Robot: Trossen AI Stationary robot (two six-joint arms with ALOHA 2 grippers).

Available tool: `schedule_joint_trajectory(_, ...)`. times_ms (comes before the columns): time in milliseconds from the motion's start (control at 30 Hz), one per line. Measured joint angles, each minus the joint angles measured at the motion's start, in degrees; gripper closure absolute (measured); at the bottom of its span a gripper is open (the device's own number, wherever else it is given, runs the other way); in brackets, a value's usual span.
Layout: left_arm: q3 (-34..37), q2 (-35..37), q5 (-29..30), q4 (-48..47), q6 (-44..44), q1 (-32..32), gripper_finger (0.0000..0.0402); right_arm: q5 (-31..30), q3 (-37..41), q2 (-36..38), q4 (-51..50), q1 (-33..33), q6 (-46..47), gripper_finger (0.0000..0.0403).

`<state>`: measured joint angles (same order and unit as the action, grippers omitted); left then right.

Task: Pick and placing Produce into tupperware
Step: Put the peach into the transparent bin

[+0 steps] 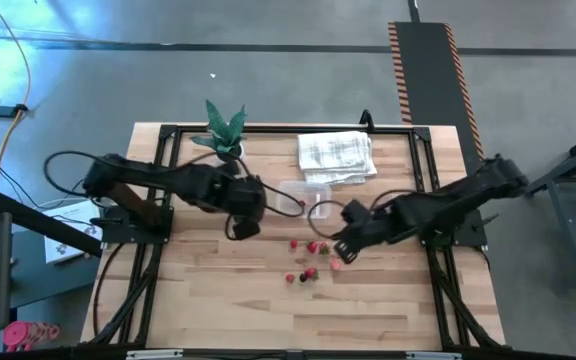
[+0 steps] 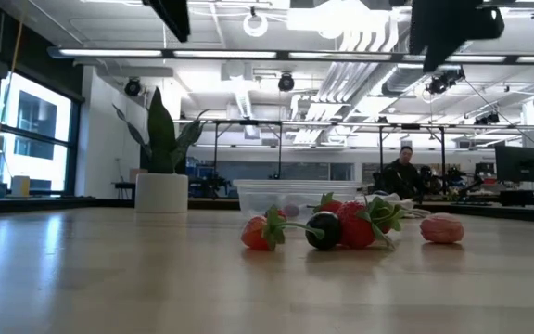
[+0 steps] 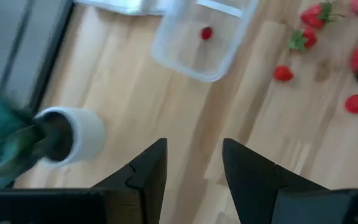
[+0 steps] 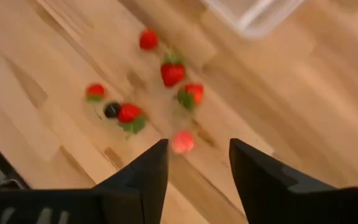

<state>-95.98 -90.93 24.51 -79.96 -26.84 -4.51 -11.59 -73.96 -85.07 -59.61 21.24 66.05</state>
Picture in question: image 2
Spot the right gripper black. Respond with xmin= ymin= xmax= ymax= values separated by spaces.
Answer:
xmin=408 ymin=0 xmax=506 ymax=74

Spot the pink walnut-shaped item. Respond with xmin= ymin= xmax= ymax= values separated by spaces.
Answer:
xmin=419 ymin=212 xmax=465 ymax=245

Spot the red strawberry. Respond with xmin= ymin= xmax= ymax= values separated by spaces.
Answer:
xmin=263 ymin=208 xmax=289 ymax=222
xmin=311 ymin=192 xmax=345 ymax=215

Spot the large strawberry with big leaves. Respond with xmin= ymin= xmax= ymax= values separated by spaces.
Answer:
xmin=336 ymin=196 xmax=406 ymax=251

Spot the black cherry with green stem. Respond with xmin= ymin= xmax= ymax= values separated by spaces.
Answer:
xmin=304 ymin=211 xmax=342 ymax=252

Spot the small strawberry with long stem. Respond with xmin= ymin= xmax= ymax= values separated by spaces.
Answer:
xmin=240 ymin=205 xmax=326 ymax=252

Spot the clear plastic tupperware container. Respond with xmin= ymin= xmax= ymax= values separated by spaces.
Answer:
xmin=232 ymin=179 xmax=365 ymax=224

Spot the long ceiling light bar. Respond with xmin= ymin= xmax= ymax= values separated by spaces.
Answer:
xmin=47 ymin=45 xmax=534 ymax=66

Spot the round black ceiling spotlight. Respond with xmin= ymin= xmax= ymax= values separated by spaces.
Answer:
xmin=123 ymin=77 xmax=143 ymax=98
xmin=277 ymin=72 xmax=296 ymax=93

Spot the green snake plant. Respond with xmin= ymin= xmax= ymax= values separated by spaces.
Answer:
xmin=111 ymin=86 xmax=210 ymax=175

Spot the person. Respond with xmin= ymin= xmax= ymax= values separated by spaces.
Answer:
xmin=379 ymin=145 xmax=429 ymax=201

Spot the black computer monitor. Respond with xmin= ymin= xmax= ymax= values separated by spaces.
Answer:
xmin=494 ymin=145 xmax=534 ymax=185

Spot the white round plant pot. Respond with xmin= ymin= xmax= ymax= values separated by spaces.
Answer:
xmin=133 ymin=173 xmax=190 ymax=215

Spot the white cylindrical cup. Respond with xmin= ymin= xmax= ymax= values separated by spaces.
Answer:
xmin=10 ymin=174 xmax=32 ymax=199

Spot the black ceiling camera cluster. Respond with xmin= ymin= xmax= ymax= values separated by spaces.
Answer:
xmin=426 ymin=67 xmax=466 ymax=96

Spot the black metal workstation frame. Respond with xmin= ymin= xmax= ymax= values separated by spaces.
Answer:
xmin=377 ymin=122 xmax=449 ymax=187
xmin=210 ymin=119 xmax=285 ymax=181

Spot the white ring ceiling fixture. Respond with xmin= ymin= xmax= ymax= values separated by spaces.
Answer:
xmin=242 ymin=12 xmax=270 ymax=39

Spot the black window frame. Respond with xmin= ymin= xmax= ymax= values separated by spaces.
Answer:
xmin=0 ymin=64 xmax=85 ymax=197

